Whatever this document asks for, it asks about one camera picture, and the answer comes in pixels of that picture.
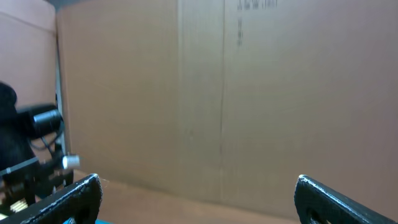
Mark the pink cardboard panel left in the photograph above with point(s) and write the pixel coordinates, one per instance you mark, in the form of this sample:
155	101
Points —
28	50

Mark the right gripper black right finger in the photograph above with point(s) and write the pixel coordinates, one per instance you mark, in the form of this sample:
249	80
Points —
318	203

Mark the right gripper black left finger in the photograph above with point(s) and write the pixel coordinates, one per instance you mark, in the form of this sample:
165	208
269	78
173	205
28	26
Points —
79	201

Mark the brown cardboard backdrop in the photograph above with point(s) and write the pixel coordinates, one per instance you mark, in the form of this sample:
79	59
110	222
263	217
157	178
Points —
230	101

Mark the black camera on stand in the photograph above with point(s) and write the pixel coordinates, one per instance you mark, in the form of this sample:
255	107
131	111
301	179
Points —
33	165

